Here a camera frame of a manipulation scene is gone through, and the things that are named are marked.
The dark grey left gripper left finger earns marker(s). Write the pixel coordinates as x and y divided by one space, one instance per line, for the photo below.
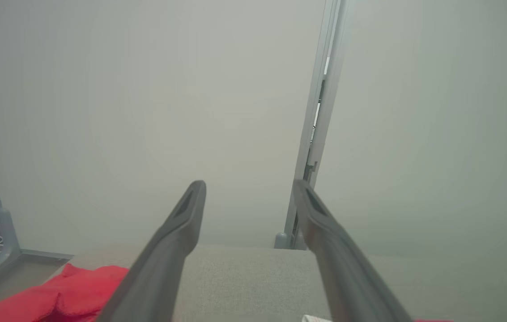
159 268

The grey partition base rail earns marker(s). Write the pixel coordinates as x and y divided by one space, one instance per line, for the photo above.
47 255

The grey cylindrical post foot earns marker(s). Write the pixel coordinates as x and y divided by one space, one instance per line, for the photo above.
281 240

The grey metal partition post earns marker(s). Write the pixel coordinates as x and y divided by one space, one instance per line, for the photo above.
304 147

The red shirt with white sleeves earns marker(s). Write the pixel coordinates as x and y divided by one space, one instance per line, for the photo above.
70 290

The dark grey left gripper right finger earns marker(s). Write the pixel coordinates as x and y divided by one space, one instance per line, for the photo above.
347 277

